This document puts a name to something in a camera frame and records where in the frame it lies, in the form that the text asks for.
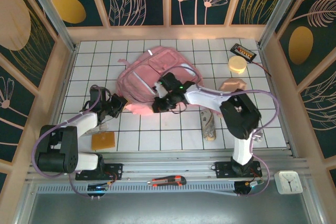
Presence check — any black controller board with wires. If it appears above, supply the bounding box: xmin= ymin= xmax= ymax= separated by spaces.
xmin=234 ymin=180 xmax=263 ymax=198
xmin=86 ymin=180 xmax=111 ymax=200

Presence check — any black device with orange label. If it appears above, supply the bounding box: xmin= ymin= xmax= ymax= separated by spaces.
xmin=229 ymin=43 xmax=257 ymax=62

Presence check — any aluminium frame post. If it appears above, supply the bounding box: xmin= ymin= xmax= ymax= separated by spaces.
xmin=20 ymin=0 xmax=78 ymax=53
xmin=257 ymin=0 xmax=307 ymax=49

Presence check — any pink student backpack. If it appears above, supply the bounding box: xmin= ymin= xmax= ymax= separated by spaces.
xmin=117 ymin=46 xmax=204 ymax=116

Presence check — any aluminium mounting rail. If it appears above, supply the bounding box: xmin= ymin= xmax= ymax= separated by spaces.
xmin=26 ymin=152 xmax=308 ymax=183

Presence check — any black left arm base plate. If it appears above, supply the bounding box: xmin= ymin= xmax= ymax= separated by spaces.
xmin=75 ymin=163 xmax=124 ymax=182

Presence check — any beige soft doll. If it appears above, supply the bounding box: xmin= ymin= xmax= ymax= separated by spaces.
xmin=219 ymin=78 xmax=248 ymax=93

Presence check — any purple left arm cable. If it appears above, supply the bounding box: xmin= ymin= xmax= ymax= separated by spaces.
xmin=31 ymin=84 xmax=111 ymax=198

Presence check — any orange black utility knife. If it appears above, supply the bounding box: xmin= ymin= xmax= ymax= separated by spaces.
xmin=146 ymin=175 xmax=187 ymax=188

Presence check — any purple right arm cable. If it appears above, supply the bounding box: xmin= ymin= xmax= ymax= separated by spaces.
xmin=161 ymin=66 xmax=279 ymax=198

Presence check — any thin red cable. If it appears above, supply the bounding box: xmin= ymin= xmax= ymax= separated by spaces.
xmin=251 ymin=60 xmax=272 ymax=77

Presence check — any grey slotted cable duct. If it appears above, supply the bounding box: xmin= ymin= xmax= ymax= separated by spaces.
xmin=36 ymin=182 xmax=238 ymax=197

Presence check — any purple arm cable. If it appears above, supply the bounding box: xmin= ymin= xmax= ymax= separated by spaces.
xmin=31 ymin=84 xmax=111 ymax=198
xmin=161 ymin=66 xmax=279 ymax=198

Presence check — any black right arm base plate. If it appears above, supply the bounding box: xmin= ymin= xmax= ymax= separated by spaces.
xmin=214 ymin=161 xmax=263 ymax=179

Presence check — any white square alarm clock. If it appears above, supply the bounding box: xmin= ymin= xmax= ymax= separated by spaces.
xmin=274 ymin=170 xmax=304 ymax=195

